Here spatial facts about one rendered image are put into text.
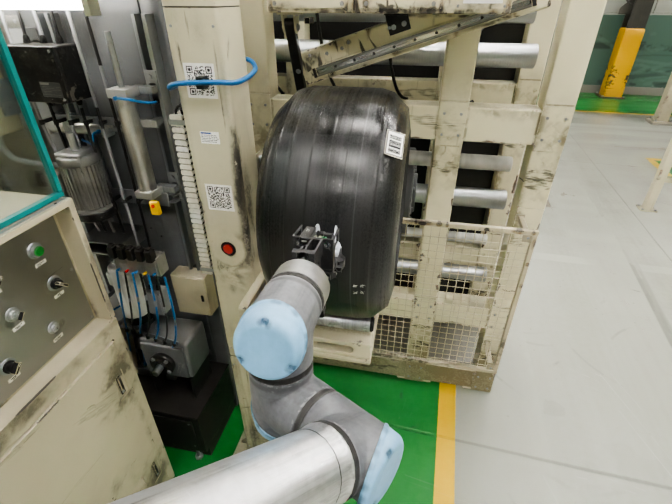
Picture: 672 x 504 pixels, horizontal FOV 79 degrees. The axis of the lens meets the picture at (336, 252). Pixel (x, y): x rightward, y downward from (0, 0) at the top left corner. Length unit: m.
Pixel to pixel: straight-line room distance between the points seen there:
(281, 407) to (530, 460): 1.65
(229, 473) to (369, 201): 0.57
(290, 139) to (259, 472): 0.65
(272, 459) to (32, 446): 0.88
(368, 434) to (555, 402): 1.90
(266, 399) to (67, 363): 0.75
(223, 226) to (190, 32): 0.47
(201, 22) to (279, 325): 0.72
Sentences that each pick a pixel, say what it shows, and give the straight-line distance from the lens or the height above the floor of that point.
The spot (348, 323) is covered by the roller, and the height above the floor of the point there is 0.91.
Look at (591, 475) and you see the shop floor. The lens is 2.19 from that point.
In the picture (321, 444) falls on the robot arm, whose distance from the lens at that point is 0.47.
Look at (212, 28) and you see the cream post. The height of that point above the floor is 1.62.
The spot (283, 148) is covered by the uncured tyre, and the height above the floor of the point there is 1.41.
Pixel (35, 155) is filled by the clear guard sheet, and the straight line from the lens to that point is 1.13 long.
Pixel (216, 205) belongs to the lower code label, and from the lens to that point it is 1.15.
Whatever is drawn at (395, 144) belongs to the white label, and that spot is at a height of 1.42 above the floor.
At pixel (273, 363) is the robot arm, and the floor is 1.29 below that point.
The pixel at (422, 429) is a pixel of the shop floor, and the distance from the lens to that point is 2.07.
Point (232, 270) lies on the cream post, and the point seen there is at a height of 0.99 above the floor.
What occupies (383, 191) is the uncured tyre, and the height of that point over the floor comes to 1.34.
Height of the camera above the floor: 1.67
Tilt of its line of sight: 32 degrees down
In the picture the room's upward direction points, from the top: straight up
